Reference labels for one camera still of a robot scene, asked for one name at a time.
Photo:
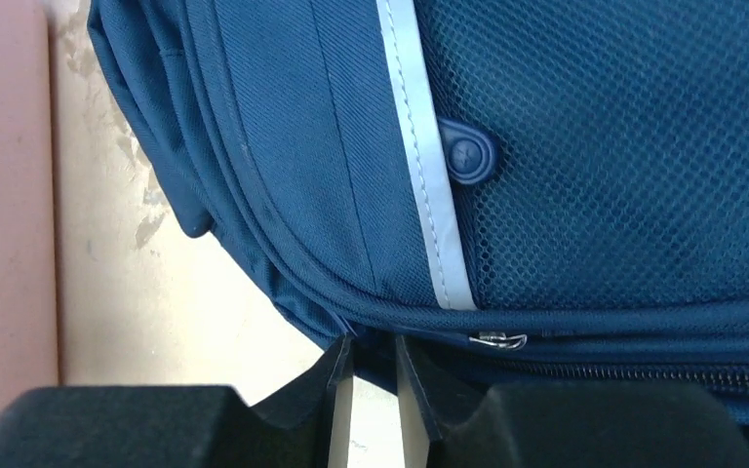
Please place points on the pink translucent storage box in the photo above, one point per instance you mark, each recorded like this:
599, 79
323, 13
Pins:
28, 311

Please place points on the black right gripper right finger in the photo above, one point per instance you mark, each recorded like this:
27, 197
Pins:
447, 423

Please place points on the navy blue student backpack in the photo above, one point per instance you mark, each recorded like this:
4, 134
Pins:
548, 190

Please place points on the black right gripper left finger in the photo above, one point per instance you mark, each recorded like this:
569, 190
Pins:
303, 424

